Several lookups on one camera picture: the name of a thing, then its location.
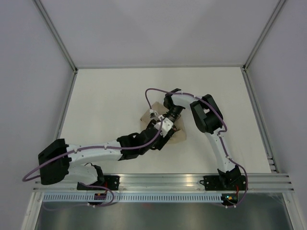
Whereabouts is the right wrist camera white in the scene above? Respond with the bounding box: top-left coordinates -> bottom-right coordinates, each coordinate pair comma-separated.
149,109 -> 160,119

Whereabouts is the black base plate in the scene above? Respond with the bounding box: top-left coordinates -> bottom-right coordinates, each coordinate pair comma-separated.
77,175 -> 120,191
199,175 -> 247,191

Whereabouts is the beige cloth napkin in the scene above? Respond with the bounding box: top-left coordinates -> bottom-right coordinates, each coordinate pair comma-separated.
140,102 -> 187,144

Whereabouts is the right aluminium frame post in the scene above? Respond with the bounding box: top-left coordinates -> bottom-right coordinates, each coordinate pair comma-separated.
242,0 -> 287,71

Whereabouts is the left aluminium frame post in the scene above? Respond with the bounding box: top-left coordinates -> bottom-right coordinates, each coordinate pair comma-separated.
32,0 -> 78,73

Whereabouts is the white slotted cable duct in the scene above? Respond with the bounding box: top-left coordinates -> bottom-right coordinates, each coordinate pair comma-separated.
43,192 -> 223,203

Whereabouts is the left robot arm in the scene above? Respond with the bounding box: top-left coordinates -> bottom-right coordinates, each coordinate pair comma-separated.
38,119 -> 177,190

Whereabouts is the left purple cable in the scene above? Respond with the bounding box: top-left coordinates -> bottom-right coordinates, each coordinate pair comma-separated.
22,115 -> 166,211

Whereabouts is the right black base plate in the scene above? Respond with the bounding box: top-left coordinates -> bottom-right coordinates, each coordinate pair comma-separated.
199,175 -> 247,191

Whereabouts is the aluminium rail front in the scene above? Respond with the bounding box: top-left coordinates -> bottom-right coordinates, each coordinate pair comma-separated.
32,173 -> 295,192

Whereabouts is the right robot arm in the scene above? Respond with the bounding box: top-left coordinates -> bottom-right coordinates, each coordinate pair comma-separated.
164,89 -> 248,191

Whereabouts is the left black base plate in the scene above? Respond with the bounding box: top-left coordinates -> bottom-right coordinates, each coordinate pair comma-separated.
77,175 -> 120,191

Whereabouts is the aluminium frame post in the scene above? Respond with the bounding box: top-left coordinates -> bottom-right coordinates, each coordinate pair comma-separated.
32,0 -> 78,73
242,0 -> 287,71

